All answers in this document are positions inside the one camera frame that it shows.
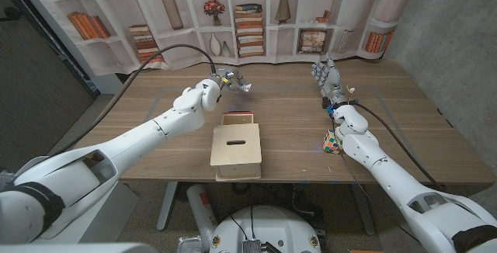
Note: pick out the printed bookshelf backdrop cloth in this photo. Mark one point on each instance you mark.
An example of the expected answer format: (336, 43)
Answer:
(272, 39)

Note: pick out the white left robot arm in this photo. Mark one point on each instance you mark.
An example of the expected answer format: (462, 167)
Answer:
(128, 152)

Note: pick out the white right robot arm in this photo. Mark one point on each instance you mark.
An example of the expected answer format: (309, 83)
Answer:
(388, 171)

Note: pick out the multicolour rubik's cube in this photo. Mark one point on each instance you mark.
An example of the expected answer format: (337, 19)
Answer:
(330, 142)

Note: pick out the dark perforated partition panel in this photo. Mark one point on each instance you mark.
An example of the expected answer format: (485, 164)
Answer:
(35, 90)

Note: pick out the grey metal table leg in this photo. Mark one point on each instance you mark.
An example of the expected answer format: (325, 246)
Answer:
(167, 206)
(364, 210)

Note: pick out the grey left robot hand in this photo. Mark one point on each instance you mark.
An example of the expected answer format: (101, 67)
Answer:
(231, 80)

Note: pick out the white toothpaste tube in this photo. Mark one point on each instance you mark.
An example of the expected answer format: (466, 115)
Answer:
(246, 87)

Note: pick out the wooden drawer with red front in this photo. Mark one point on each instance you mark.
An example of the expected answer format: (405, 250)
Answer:
(237, 119)

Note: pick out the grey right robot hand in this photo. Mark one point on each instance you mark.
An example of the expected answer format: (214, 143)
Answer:
(330, 78)

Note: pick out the white cylinder with orange label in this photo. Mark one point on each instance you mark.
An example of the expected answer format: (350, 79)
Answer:
(202, 210)

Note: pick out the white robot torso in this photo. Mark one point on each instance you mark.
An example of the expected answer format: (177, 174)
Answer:
(266, 226)

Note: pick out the light wooden drawer box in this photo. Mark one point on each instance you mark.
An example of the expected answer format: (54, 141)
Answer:
(237, 156)

